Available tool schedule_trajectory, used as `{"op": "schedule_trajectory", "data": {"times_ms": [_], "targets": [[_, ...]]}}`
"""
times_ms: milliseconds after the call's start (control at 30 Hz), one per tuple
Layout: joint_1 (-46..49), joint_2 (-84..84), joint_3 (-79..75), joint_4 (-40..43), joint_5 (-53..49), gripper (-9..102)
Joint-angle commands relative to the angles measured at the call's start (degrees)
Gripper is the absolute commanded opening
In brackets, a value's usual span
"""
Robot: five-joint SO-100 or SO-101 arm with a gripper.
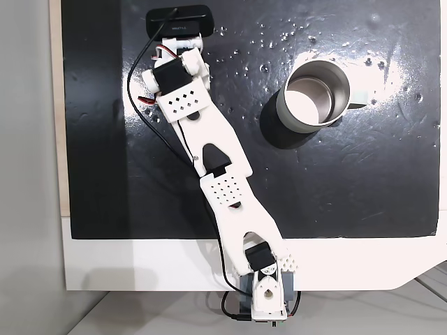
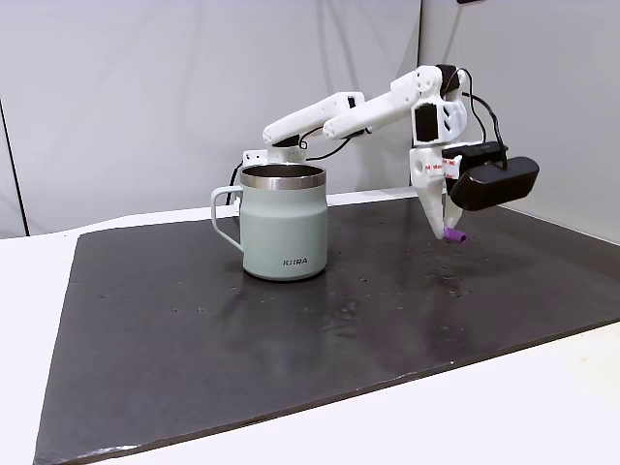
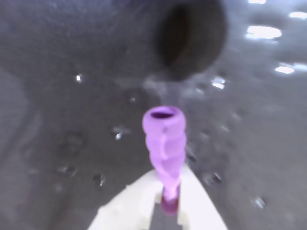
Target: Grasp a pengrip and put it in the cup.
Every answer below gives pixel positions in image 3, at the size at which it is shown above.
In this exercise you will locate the purple ribbed pen grip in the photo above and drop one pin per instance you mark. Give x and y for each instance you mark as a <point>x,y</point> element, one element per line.
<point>165,143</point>

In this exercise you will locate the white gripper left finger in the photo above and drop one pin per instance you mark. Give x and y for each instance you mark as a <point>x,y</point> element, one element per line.
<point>124,208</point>

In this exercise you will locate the grey glossy table mat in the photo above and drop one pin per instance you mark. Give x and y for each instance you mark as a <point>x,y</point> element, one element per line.
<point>60,107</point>

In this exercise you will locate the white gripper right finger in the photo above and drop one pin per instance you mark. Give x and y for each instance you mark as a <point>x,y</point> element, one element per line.
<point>199,208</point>

